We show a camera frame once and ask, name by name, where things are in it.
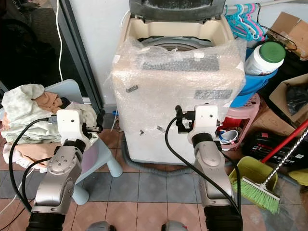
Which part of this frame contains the closed brown cardboard box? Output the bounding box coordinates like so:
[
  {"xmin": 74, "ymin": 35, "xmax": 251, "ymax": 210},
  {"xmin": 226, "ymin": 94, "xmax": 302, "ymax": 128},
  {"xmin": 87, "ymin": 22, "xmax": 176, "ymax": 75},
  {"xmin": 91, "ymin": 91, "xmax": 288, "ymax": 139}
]
[{"xmin": 269, "ymin": 12, "xmax": 308, "ymax": 61}]

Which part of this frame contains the pink and white garment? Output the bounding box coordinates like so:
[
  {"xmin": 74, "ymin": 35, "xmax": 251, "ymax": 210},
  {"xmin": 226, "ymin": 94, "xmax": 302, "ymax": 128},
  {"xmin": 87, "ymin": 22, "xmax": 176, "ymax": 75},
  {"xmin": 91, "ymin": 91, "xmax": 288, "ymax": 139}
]
[{"xmin": 2, "ymin": 140, "xmax": 61, "ymax": 170}]

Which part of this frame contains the white and blue cup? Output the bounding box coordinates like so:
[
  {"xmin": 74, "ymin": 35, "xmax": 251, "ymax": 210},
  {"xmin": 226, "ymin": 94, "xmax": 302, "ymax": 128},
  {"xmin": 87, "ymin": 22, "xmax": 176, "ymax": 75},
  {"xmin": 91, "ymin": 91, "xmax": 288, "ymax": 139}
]
[{"xmin": 218, "ymin": 128, "xmax": 240, "ymax": 145}]

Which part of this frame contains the light blue plastic chair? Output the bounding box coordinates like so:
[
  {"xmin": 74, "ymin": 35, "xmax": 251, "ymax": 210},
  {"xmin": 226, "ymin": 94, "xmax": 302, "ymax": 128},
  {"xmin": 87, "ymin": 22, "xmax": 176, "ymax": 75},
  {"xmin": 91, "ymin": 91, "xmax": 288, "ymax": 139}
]
[{"xmin": 0, "ymin": 79, "xmax": 123, "ymax": 205}]

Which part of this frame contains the pale green crumpled cloth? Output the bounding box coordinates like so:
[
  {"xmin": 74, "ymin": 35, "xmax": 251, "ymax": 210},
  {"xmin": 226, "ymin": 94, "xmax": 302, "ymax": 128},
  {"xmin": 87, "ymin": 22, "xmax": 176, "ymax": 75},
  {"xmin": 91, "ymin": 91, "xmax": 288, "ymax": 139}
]
[{"xmin": 1, "ymin": 84, "xmax": 99, "ymax": 145}]

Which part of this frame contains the pink plastic stool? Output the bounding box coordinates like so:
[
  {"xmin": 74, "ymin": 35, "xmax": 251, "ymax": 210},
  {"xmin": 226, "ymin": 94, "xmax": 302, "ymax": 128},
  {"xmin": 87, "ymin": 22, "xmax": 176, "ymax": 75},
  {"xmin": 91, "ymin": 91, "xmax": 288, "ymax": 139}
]
[{"xmin": 218, "ymin": 93, "xmax": 259, "ymax": 146}]

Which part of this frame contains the green dustpan with red handle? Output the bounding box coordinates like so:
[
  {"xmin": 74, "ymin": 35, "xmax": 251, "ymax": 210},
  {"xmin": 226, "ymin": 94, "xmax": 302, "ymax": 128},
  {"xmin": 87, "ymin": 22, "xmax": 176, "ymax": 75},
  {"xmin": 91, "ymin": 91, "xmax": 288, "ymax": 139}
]
[{"xmin": 228, "ymin": 119, "xmax": 308, "ymax": 194}]

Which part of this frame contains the grey robot foot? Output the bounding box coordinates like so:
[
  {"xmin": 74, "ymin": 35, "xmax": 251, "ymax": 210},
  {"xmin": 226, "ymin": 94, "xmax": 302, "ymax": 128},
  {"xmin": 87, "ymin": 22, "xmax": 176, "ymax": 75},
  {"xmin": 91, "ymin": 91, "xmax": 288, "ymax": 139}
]
[
  {"xmin": 161, "ymin": 220, "xmax": 189, "ymax": 231},
  {"xmin": 84, "ymin": 221, "xmax": 110, "ymax": 231}
]

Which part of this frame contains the white floor cable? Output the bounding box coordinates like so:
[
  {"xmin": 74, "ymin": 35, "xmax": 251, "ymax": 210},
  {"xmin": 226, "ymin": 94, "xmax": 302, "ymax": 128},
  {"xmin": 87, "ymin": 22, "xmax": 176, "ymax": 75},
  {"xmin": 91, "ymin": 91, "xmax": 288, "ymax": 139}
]
[{"xmin": 0, "ymin": 192, "xmax": 26, "ymax": 218}]

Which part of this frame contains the cyan plastic clothes hanger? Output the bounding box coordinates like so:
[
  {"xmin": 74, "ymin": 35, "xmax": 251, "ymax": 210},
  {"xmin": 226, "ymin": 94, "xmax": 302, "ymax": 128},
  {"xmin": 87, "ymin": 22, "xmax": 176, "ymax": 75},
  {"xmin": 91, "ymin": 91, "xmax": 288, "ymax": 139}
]
[{"xmin": 224, "ymin": 4, "xmax": 255, "ymax": 41}]

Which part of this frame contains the dark grey washer lid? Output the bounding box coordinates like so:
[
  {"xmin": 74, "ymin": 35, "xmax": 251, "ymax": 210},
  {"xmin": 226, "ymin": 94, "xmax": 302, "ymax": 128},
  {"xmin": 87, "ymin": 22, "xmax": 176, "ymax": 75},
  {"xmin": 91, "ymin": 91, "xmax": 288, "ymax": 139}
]
[{"xmin": 129, "ymin": 0, "xmax": 226, "ymax": 21}]

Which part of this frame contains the dark grey door frame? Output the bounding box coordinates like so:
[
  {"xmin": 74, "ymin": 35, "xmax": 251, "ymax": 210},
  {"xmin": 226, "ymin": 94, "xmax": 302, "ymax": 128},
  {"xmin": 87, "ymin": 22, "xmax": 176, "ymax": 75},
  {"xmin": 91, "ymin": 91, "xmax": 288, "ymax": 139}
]
[{"xmin": 58, "ymin": 0, "xmax": 103, "ymax": 110}]

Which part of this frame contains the white bottle with green lid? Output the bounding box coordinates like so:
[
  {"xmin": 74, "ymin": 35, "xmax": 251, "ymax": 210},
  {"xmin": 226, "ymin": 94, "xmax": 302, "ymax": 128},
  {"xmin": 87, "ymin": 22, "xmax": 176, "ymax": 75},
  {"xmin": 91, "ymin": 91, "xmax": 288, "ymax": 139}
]
[{"xmin": 244, "ymin": 41, "xmax": 286, "ymax": 77}]

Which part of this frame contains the green broom with silver handle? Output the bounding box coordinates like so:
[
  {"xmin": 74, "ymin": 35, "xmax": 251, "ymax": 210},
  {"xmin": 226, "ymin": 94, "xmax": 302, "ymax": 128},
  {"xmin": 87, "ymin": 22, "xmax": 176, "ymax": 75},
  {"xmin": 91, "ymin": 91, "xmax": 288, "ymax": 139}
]
[{"xmin": 240, "ymin": 127, "xmax": 308, "ymax": 214}]

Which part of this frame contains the black plastic bag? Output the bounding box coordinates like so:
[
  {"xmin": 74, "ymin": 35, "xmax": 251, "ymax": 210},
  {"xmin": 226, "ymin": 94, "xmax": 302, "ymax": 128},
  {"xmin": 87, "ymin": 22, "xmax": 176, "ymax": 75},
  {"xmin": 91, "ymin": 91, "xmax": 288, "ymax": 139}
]
[{"xmin": 284, "ymin": 84, "xmax": 308, "ymax": 116}]

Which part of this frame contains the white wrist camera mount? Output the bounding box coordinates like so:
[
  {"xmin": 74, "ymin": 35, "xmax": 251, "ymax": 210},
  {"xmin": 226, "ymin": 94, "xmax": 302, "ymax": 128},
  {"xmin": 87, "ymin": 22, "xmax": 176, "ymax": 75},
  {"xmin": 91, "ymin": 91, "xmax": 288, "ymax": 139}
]
[
  {"xmin": 192, "ymin": 104, "xmax": 220, "ymax": 139},
  {"xmin": 56, "ymin": 109, "xmax": 89, "ymax": 148}
]

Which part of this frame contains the white clothes rail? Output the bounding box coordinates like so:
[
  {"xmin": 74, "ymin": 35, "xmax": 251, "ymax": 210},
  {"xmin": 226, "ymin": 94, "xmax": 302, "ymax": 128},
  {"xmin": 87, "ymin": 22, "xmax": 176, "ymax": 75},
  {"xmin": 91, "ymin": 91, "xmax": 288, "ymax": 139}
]
[{"xmin": 225, "ymin": 0, "xmax": 308, "ymax": 11}]

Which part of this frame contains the blue plastic basin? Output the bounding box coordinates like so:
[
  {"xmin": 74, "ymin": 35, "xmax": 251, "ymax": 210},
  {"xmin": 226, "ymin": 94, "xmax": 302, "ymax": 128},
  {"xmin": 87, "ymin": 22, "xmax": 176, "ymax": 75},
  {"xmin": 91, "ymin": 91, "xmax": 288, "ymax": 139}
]
[{"xmin": 230, "ymin": 46, "xmax": 268, "ymax": 108}]

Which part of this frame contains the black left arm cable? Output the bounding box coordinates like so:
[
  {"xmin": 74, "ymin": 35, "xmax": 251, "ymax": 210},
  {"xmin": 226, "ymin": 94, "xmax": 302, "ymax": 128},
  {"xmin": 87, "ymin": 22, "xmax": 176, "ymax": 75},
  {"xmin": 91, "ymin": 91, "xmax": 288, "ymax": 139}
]
[{"xmin": 8, "ymin": 115, "xmax": 59, "ymax": 215}]

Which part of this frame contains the white wall cable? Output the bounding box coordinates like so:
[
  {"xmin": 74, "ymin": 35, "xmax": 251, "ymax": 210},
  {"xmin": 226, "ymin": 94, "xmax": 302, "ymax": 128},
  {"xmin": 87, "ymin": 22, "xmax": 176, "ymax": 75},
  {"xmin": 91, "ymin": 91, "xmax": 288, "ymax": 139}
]
[{"xmin": 55, "ymin": 0, "xmax": 66, "ymax": 83}]

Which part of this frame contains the peach crumpled garment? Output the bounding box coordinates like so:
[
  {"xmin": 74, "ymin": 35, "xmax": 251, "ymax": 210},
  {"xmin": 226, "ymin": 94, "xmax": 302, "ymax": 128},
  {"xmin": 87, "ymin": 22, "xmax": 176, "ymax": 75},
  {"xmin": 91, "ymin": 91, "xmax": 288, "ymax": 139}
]
[{"xmin": 35, "ymin": 91, "xmax": 70, "ymax": 114}]

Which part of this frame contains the grey right robot foot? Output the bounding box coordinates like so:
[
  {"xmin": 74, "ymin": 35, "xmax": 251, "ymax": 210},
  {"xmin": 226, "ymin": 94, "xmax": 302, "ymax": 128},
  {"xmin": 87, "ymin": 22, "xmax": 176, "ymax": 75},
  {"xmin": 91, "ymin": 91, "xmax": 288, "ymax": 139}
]
[{"xmin": 161, "ymin": 220, "xmax": 189, "ymax": 231}]

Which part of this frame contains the black plastic tool case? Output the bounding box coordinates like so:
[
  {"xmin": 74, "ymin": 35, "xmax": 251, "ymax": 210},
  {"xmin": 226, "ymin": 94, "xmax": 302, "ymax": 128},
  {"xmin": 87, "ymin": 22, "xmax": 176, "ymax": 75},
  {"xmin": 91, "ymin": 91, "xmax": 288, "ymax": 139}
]
[{"xmin": 241, "ymin": 131, "xmax": 308, "ymax": 170}]

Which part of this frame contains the bubble-wrapped white washing machine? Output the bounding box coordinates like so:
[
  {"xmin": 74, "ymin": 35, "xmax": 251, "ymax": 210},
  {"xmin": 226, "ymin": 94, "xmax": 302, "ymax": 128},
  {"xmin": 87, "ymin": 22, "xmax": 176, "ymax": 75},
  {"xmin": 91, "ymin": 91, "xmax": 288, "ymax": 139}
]
[{"xmin": 111, "ymin": 9, "xmax": 247, "ymax": 165}]

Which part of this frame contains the grey left robot foot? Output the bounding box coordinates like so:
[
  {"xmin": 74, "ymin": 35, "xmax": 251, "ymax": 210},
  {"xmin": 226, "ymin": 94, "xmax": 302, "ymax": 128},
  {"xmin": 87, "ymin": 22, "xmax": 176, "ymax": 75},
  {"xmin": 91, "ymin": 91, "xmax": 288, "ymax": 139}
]
[{"xmin": 84, "ymin": 221, "xmax": 110, "ymax": 231}]

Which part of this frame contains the open brown cardboard box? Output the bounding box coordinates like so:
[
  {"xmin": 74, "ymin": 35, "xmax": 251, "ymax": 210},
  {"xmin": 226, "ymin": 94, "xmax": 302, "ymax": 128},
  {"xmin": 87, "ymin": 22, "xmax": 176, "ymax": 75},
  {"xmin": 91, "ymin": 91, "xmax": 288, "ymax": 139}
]
[{"xmin": 268, "ymin": 73, "xmax": 308, "ymax": 128}]

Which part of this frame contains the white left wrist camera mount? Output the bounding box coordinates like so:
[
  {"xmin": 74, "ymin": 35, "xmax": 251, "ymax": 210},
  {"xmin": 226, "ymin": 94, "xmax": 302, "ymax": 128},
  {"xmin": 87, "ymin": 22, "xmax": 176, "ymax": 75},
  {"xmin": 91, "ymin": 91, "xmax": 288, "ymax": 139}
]
[{"xmin": 56, "ymin": 109, "xmax": 89, "ymax": 148}]

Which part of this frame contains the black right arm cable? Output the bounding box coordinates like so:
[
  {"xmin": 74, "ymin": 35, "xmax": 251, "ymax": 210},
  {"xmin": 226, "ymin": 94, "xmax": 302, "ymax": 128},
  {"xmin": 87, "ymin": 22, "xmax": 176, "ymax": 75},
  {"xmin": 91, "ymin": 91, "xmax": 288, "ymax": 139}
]
[{"xmin": 165, "ymin": 116, "xmax": 243, "ymax": 215}]

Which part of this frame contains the pink plastic clothes hanger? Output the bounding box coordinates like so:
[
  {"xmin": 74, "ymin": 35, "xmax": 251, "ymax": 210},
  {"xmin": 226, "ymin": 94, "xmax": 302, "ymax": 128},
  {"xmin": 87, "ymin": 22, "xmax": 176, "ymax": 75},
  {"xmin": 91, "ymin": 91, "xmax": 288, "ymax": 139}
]
[{"xmin": 245, "ymin": 3, "xmax": 268, "ymax": 42}]

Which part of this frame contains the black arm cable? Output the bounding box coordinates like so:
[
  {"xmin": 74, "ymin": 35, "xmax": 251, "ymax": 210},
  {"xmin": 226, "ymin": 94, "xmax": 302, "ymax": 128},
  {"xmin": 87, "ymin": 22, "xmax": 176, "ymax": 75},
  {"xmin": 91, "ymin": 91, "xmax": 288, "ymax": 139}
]
[
  {"xmin": 165, "ymin": 116, "xmax": 243, "ymax": 215},
  {"xmin": 8, "ymin": 115, "xmax": 59, "ymax": 215}
]

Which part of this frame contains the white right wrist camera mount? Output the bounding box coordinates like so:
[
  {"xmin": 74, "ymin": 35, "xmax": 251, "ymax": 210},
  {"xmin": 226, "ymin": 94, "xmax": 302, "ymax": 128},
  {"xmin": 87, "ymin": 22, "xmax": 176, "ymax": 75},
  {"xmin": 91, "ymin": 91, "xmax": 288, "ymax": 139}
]
[{"xmin": 192, "ymin": 104, "xmax": 220, "ymax": 139}]

